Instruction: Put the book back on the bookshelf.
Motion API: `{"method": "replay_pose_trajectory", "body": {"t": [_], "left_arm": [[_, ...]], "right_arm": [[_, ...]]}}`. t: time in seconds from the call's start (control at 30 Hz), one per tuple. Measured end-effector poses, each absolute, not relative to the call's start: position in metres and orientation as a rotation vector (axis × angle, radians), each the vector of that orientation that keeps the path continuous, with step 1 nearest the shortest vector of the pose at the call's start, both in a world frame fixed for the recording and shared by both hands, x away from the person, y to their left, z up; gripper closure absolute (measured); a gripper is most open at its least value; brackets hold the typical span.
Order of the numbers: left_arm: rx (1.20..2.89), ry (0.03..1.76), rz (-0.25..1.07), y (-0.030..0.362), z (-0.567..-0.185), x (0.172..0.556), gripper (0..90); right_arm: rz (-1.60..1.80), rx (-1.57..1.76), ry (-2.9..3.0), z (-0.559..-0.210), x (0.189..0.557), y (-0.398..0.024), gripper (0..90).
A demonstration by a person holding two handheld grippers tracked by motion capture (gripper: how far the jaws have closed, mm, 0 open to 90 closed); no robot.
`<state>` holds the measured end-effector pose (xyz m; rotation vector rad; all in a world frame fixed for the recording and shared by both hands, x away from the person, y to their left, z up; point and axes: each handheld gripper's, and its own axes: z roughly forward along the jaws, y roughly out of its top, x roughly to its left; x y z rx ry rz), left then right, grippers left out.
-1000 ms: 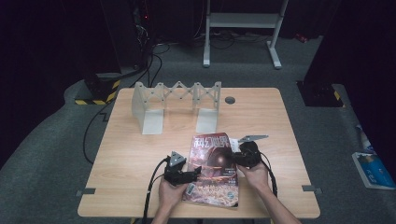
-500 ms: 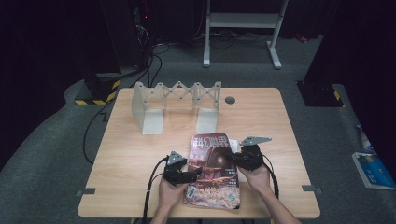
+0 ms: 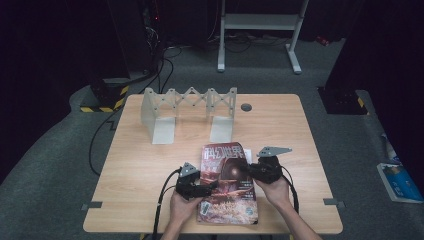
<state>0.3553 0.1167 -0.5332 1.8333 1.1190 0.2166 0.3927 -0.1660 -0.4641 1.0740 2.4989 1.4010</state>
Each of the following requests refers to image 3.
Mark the glossy magazine with reddish cover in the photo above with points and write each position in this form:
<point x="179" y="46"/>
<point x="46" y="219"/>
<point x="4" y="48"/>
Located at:
<point x="230" y="186"/>

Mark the white and blue packet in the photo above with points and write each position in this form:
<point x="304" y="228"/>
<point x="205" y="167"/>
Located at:
<point x="391" y="150"/>

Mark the white metal stand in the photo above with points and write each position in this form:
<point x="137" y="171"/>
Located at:
<point x="260" y="23"/>

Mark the white expandable book rack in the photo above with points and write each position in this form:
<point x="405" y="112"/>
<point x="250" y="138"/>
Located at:
<point x="160" y="113"/>

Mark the grey tape strip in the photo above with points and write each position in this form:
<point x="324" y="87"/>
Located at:
<point x="333" y="202"/>
<point x="92" y="205"/>

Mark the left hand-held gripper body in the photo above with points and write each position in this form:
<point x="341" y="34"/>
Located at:
<point x="186" y="181"/>

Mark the small red object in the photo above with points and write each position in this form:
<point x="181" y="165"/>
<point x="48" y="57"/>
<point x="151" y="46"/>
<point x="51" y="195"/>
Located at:
<point x="322" y="40"/>

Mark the black stand base, yellow stripe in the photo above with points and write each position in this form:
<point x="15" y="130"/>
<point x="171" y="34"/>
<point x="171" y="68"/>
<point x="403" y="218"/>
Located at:
<point x="343" y="101"/>

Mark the grey table grommet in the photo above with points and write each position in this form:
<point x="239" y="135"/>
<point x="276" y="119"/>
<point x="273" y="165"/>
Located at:
<point x="246" y="107"/>

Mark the blue book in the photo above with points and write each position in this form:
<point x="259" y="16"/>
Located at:
<point x="400" y="183"/>

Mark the black equipment tower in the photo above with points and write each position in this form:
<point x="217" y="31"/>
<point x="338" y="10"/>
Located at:
<point x="133" y="36"/>

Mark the person's right hand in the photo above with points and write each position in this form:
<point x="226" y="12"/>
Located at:
<point x="275" y="193"/>

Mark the person's left hand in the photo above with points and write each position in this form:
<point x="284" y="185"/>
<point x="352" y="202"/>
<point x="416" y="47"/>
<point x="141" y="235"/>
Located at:
<point x="182" y="208"/>

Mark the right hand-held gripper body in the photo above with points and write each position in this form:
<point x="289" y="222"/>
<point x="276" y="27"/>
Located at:
<point x="268" y="168"/>

